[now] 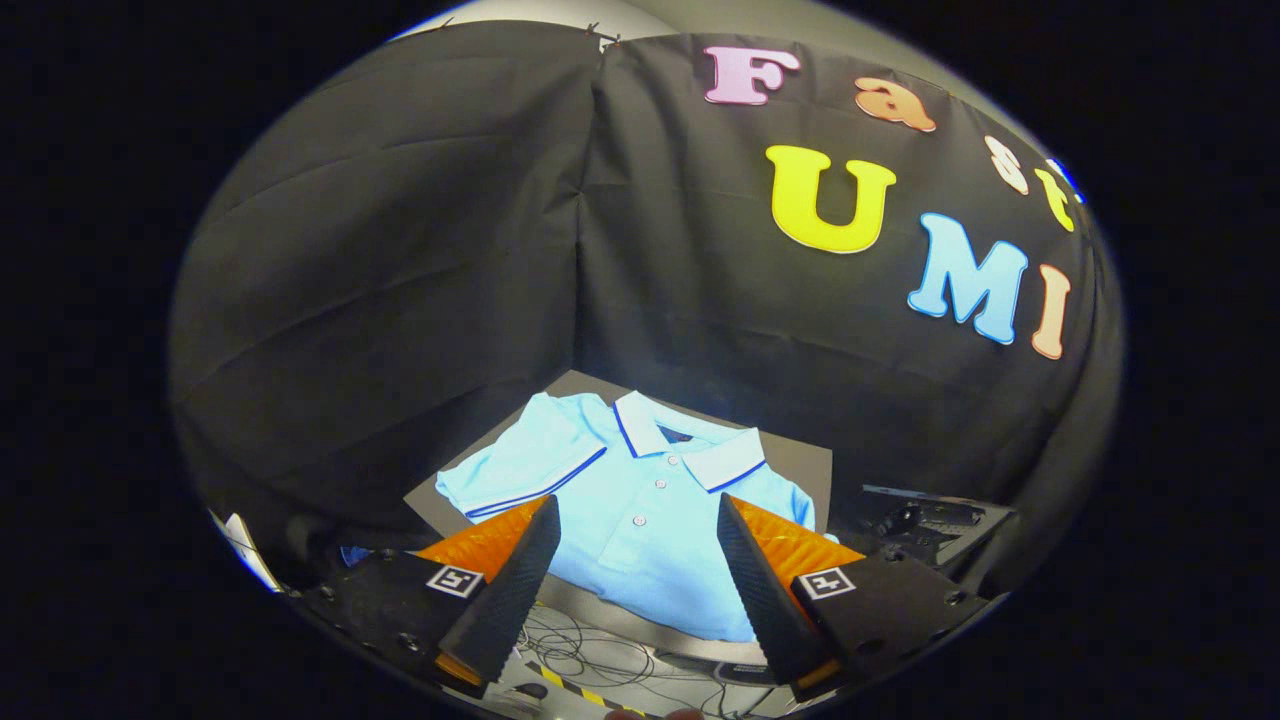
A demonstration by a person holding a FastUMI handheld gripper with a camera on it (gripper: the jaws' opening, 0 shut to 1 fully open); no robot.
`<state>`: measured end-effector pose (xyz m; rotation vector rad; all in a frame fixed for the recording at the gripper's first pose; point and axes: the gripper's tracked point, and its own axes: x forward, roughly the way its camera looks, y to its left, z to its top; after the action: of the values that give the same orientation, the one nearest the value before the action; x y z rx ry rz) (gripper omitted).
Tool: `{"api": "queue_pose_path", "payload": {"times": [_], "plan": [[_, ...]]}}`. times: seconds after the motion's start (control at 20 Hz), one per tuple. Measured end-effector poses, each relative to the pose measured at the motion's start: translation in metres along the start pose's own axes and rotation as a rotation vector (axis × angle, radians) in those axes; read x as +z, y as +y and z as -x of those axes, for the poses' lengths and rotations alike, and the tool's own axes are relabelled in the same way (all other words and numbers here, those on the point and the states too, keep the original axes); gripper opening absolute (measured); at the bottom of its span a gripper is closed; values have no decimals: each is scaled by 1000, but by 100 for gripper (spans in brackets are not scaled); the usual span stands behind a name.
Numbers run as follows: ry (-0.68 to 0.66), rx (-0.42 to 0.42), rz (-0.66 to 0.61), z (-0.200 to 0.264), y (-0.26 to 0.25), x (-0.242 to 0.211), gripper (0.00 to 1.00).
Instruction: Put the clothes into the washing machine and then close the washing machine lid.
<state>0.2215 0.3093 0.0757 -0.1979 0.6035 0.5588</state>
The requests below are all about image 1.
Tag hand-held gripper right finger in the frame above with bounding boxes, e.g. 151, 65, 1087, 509
716, 493, 1006, 704

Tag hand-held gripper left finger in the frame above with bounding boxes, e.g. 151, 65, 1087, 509
298, 493, 563, 701

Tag light blue polo shirt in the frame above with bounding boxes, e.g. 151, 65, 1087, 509
436, 390, 833, 643

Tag yellow black striped floor strip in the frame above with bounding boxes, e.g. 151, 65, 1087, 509
524, 660, 646, 717

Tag grey cabinet with dark top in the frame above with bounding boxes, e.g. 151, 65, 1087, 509
403, 370, 835, 668

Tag white board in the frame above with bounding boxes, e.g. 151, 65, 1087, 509
208, 510, 283, 594

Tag black backdrop cloth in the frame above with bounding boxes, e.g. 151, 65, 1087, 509
168, 20, 1126, 591

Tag black floor cables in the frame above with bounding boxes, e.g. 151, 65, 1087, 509
518, 600, 766, 717

